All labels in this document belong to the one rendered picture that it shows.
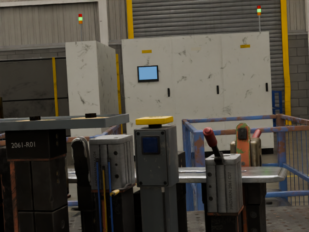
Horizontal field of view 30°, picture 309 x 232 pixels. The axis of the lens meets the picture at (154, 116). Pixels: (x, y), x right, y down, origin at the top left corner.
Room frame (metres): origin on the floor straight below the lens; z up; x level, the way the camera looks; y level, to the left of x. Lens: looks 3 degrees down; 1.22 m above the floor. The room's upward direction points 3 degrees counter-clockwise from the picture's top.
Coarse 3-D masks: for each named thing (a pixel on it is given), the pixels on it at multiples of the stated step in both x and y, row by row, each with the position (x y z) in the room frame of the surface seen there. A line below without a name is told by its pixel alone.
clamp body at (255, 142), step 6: (252, 138) 1.61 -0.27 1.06; (258, 138) 1.61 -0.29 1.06; (234, 144) 1.54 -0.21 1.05; (252, 144) 1.53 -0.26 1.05; (258, 144) 1.57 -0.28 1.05; (234, 150) 1.54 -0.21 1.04; (252, 150) 1.53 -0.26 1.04; (258, 150) 1.56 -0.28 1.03; (252, 156) 1.53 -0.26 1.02; (258, 156) 1.56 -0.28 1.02; (252, 162) 1.53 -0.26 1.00; (258, 162) 1.55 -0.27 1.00
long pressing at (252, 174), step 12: (72, 168) 1.62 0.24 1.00; (180, 168) 1.51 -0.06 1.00; (192, 168) 1.50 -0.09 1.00; (204, 168) 1.49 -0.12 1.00; (252, 168) 1.44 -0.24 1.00; (264, 168) 1.43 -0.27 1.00; (276, 168) 1.42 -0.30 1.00; (72, 180) 1.44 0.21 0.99; (180, 180) 1.36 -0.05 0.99; (192, 180) 1.35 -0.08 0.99; (204, 180) 1.34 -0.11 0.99; (252, 180) 1.31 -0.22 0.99; (264, 180) 1.30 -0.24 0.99; (276, 180) 1.30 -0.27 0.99
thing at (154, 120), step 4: (152, 116) 1.15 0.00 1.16; (156, 116) 1.14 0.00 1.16; (160, 116) 1.14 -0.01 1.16; (164, 116) 1.13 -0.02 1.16; (168, 116) 1.12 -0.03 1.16; (172, 116) 1.14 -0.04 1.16; (136, 120) 1.10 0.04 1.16; (140, 120) 1.10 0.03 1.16; (144, 120) 1.10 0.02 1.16; (148, 120) 1.09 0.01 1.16; (152, 120) 1.09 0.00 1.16; (156, 120) 1.09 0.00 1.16; (160, 120) 1.09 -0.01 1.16; (164, 120) 1.09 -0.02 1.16; (168, 120) 1.11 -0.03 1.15; (172, 120) 1.13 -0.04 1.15; (136, 124) 1.10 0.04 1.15; (140, 124) 1.10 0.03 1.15; (144, 124) 1.10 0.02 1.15; (148, 124) 1.10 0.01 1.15; (152, 124) 1.09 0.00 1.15; (156, 124) 1.11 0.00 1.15; (160, 124) 1.12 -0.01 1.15
